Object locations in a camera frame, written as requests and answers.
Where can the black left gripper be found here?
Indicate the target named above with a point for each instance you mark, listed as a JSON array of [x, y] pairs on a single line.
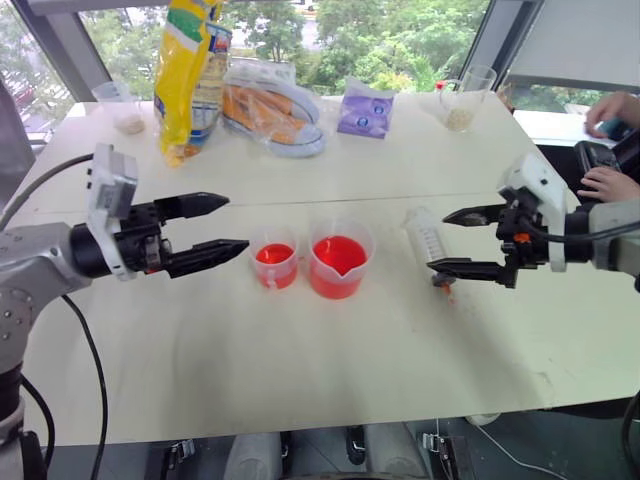
[[142, 235]]

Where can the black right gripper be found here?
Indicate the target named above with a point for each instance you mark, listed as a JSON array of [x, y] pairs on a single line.
[[522, 250]]

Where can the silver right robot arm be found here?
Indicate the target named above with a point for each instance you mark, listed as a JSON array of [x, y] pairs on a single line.
[[612, 225]]

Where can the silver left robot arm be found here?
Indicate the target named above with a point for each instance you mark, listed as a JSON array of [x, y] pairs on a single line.
[[35, 260]]

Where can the clear plastic syringe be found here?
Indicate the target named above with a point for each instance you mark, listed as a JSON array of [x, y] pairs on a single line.
[[425, 237]]

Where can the small beaker red liquid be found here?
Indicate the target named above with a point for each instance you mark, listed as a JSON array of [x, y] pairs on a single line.
[[276, 260]]

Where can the large beaker red liquid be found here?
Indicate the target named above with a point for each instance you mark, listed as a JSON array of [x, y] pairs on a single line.
[[337, 265]]

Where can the clear cup with white grains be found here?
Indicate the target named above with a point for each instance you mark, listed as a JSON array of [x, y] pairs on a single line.
[[122, 112]]

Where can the person's bare hand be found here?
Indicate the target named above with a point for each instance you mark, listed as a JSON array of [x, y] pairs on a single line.
[[612, 185], [617, 107]]

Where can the clear bag orange snacks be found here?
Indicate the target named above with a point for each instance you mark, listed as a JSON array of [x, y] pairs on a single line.
[[287, 132]]

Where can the white side table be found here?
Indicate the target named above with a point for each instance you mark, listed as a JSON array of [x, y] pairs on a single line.
[[550, 127]]

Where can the yellow snack bag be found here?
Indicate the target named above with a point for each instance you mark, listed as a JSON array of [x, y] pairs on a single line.
[[182, 85]]

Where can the black handheld controller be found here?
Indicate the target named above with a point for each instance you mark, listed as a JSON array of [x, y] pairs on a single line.
[[595, 155]]

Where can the purple white packet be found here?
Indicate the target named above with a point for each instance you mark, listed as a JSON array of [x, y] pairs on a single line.
[[364, 112]]

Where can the teal small object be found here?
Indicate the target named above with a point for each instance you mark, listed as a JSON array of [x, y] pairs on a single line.
[[612, 130]]

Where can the white table foot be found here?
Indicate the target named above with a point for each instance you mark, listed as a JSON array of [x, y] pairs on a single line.
[[484, 418]]

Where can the dark grey panel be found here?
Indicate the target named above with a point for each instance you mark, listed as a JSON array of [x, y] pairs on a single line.
[[12, 140]]

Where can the grey rounded robot leg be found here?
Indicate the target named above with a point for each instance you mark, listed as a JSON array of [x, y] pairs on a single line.
[[252, 457], [395, 452]]

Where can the white roller blind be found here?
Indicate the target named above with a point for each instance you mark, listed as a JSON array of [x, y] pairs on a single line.
[[585, 35]]

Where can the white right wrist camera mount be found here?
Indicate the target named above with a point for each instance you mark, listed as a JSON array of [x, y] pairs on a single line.
[[542, 182]]

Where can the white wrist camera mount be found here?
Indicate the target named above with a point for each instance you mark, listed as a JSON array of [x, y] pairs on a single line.
[[542, 182], [112, 175]]

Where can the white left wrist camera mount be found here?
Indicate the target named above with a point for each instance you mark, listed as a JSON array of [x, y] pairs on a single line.
[[112, 175]]

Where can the grey window frame post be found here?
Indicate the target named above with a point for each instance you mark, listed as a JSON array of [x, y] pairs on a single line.
[[65, 45], [500, 35]]

